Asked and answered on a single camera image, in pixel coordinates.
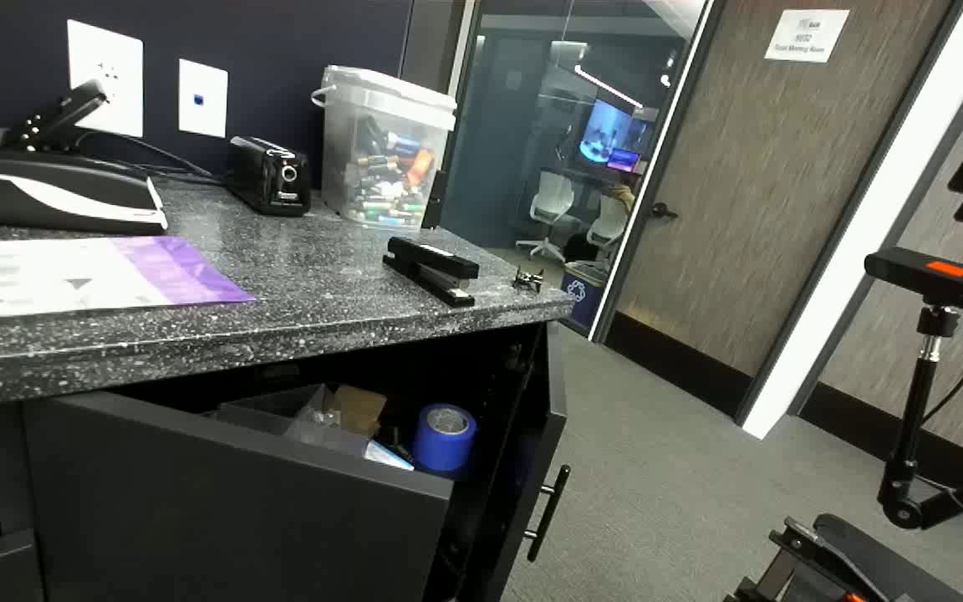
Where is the black camera with orange mark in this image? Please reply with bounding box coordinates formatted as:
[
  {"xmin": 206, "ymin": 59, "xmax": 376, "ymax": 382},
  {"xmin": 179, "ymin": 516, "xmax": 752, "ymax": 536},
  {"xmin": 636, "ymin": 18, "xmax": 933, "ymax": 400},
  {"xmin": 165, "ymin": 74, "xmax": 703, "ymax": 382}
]
[{"xmin": 859, "ymin": 244, "xmax": 963, "ymax": 328}]

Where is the lit computer monitor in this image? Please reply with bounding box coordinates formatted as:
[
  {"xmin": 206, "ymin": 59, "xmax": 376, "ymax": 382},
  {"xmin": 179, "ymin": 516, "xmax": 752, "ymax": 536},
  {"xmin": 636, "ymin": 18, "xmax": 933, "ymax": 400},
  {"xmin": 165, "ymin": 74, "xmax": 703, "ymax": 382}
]
[{"xmin": 575, "ymin": 95, "xmax": 659, "ymax": 176}]

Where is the small metal binder clip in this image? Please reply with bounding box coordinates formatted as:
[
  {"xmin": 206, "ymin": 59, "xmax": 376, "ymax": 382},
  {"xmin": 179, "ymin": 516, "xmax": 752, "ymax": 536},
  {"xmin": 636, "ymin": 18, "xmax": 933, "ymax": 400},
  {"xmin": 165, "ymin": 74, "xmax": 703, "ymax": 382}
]
[{"xmin": 508, "ymin": 264, "xmax": 545, "ymax": 296}]

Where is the white office chair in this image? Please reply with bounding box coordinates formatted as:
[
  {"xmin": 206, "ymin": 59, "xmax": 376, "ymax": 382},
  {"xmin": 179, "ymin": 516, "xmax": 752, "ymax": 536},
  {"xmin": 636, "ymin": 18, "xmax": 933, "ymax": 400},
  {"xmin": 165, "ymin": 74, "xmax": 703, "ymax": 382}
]
[
  {"xmin": 582, "ymin": 189, "xmax": 632, "ymax": 256},
  {"xmin": 515, "ymin": 166, "xmax": 582, "ymax": 264}
]

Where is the white paper door sign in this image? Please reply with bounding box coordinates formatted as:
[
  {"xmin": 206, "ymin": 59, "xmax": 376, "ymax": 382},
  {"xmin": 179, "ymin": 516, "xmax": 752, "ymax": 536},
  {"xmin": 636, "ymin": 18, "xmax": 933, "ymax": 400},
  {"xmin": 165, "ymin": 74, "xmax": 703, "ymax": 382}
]
[{"xmin": 761, "ymin": 7, "xmax": 851, "ymax": 66}]

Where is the black electric pencil sharpener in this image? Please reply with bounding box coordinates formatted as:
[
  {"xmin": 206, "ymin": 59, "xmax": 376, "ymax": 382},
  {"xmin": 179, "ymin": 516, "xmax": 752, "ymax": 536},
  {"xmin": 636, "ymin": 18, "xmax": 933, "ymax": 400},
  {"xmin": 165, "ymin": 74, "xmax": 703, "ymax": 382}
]
[{"xmin": 223, "ymin": 131, "xmax": 315, "ymax": 222}]

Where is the blue tape roll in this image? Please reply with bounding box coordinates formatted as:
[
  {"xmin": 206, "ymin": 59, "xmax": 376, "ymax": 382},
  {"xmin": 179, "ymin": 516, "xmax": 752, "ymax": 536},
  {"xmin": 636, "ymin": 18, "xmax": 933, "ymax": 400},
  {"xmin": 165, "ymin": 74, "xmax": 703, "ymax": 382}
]
[{"xmin": 411, "ymin": 400, "xmax": 483, "ymax": 483}]

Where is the black bar door handle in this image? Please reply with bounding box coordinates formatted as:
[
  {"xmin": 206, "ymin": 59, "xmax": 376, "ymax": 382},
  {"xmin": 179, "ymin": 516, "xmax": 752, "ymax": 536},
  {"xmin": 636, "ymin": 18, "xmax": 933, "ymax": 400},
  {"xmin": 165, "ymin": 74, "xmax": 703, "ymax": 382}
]
[{"xmin": 523, "ymin": 460, "xmax": 575, "ymax": 565}]

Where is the dark grey cabinet body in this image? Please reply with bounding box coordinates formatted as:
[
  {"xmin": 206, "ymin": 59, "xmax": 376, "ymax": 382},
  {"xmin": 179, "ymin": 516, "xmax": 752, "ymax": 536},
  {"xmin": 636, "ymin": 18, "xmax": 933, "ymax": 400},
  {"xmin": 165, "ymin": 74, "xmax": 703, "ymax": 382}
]
[{"xmin": 0, "ymin": 318, "xmax": 559, "ymax": 602}]

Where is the brown wooden room door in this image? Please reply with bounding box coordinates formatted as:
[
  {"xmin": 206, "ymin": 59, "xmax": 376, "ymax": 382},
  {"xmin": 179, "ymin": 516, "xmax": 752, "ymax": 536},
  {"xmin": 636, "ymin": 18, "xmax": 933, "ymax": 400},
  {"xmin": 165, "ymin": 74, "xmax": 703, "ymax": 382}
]
[{"xmin": 611, "ymin": 0, "xmax": 958, "ymax": 382}]

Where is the white door frame post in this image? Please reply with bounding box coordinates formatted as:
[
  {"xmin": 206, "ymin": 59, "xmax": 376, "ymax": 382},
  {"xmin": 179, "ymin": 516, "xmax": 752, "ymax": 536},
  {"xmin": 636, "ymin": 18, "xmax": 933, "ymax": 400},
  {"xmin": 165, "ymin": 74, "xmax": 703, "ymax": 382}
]
[{"xmin": 737, "ymin": 0, "xmax": 963, "ymax": 443}]

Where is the clear plastic lidded bucket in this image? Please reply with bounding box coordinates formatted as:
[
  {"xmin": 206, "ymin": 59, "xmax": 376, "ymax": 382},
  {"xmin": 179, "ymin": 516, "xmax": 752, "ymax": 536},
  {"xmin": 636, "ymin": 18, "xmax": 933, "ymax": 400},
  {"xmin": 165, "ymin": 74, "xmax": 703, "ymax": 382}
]
[{"xmin": 308, "ymin": 59, "xmax": 462, "ymax": 234}]

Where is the small white wall plate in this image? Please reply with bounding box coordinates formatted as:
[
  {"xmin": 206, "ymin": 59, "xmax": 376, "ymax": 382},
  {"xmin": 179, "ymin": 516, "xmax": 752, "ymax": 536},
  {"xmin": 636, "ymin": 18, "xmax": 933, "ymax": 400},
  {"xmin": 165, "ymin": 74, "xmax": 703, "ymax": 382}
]
[{"xmin": 173, "ymin": 55, "xmax": 234, "ymax": 145}]

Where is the large white wall outlet plate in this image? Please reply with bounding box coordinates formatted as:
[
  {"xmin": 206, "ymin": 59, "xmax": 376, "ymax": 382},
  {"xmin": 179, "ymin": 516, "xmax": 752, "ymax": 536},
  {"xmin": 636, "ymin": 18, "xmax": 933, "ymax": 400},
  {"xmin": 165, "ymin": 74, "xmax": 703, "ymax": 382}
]
[{"xmin": 65, "ymin": 18, "xmax": 150, "ymax": 142}]

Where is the white and purple paper sheet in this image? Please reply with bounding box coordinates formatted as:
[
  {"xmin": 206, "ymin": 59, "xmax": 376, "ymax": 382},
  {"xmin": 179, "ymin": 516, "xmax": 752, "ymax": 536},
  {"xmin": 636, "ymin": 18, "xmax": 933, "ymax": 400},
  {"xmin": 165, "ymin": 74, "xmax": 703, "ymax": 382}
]
[{"xmin": 0, "ymin": 234, "xmax": 261, "ymax": 324}]

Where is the black stapler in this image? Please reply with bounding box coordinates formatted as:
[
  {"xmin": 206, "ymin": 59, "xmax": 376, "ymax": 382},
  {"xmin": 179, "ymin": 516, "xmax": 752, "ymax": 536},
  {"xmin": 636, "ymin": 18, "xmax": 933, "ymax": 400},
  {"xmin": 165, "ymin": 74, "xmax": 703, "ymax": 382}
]
[{"xmin": 378, "ymin": 232, "xmax": 484, "ymax": 311}]

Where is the dark grey cabinet door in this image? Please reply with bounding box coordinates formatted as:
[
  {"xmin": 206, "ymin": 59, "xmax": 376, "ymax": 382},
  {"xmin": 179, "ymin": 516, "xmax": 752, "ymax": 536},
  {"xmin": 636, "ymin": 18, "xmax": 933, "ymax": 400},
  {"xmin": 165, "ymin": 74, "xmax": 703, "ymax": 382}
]
[
  {"xmin": 420, "ymin": 321, "xmax": 575, "ymax": 602},
  {"xmin": 18, "ymin": 387, "xmax": 459, "ymax": 602}
]

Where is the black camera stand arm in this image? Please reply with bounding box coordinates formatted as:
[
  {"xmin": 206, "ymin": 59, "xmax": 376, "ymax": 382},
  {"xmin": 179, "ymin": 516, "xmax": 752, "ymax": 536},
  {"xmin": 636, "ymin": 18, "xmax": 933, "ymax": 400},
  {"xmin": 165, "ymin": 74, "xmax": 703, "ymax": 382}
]
[{"xmin": 876, "ymin": 300, "xmax": 963, "ymax": 536}]

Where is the black hole punch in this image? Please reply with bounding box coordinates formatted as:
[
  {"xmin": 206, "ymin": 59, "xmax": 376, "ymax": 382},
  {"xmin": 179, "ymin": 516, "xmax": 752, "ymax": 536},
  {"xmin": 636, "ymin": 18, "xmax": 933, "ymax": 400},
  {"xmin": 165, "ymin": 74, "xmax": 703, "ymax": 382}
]
[{"xmin": 0, "ymin": 77, "xmax": 115, "ymax": 156}]

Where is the brown cardboard box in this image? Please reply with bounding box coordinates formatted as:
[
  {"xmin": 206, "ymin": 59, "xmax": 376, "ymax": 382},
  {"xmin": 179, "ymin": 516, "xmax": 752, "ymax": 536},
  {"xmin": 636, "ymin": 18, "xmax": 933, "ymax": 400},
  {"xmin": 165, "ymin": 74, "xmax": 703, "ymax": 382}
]
[{"xmin": 326, "ymin": 382, "xmax": 390, "ymax": 443}]

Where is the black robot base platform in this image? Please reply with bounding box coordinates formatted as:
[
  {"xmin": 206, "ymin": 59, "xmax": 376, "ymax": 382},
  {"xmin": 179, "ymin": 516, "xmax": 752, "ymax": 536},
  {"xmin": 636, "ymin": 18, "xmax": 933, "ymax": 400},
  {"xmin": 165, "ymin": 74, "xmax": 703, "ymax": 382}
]
[{"xmin": 723, "ymin": 508, "xmax": 963, "ymax": 602}]

